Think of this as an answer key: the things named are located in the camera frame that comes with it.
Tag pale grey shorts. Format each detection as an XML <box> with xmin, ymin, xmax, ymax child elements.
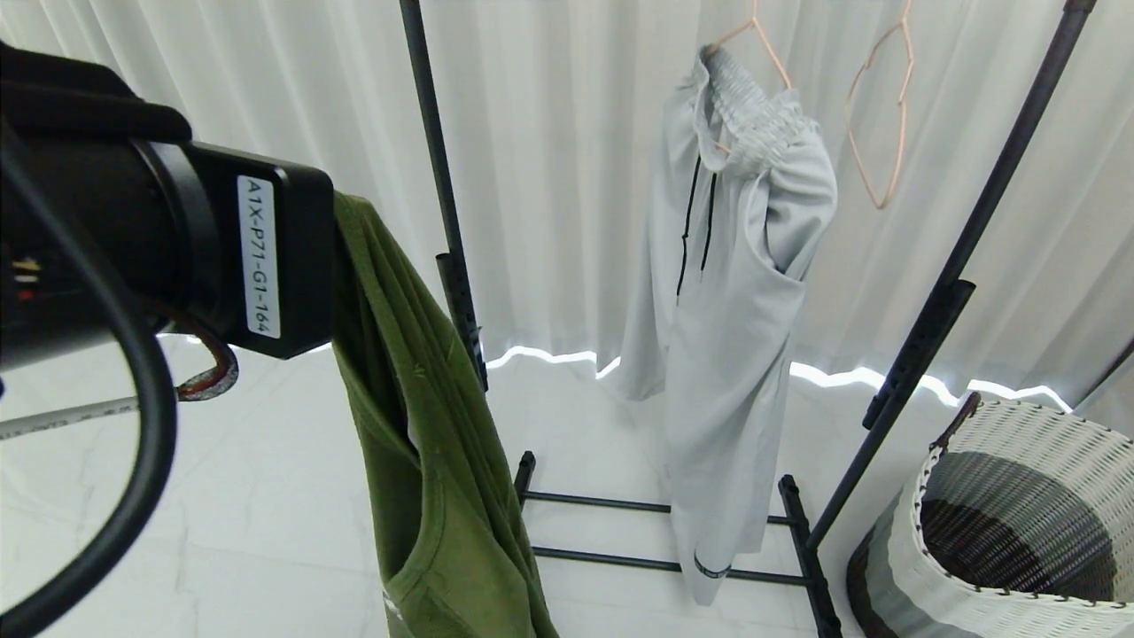
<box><xmin>611</xmin><ymin>44</ymin><xmax>838</xmax><ymax>608</ymax></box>

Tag white laundry basket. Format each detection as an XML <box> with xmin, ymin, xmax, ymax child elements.
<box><xmin>846</xmin><ymin>393</ymin><xmax>1134</xmax><ymax>638</ymax></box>

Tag black clothes rack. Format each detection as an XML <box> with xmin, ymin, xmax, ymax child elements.
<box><xmin>399</xmin><ymin>0</ymin><xmax>1099</xmax><ymax>638</ymax></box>

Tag green garment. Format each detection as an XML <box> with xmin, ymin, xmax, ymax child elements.
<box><xmin>332</xmin><ymin>192</ymin><xmax>559</xmax><ymax>638</ymax></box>

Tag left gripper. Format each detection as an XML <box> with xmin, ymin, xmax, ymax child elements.
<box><xmin>0</xmin><ymin>137</ymin><xmax>338</xmax><ymax>373</ymax></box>

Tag pink clothes hanger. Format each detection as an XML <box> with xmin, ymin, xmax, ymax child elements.
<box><xmin>704</xmin><ymin>0</ymin><xmax>794</xmax><ymax>160</ymax></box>
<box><xmin>844</xmin><ymin>0</ymin><xmax>915</xmax><ymax>211</ymax></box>

